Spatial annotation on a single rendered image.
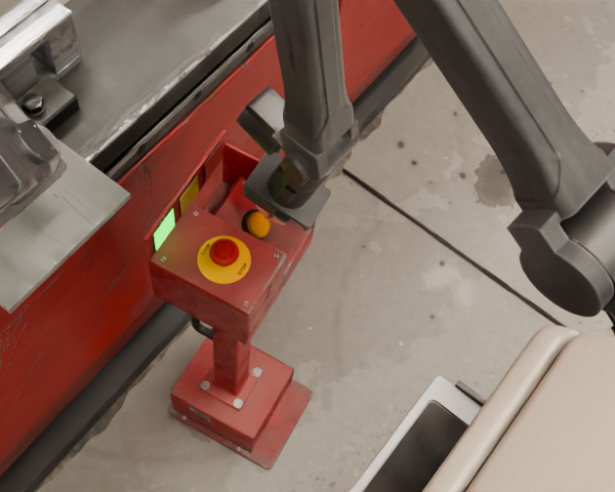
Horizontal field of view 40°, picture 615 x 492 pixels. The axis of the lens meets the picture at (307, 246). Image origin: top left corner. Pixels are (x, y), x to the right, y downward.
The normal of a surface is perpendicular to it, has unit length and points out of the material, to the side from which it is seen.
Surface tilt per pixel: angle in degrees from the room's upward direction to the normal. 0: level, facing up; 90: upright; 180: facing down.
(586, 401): 42
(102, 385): 0
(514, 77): 35
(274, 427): 0
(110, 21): 0
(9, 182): 56
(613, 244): 17
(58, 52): 90
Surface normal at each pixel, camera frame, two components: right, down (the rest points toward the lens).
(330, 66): 0.72, 0.59
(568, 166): 0.42, 0.06
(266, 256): 0.09, -0.45
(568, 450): -0.46, -0.73
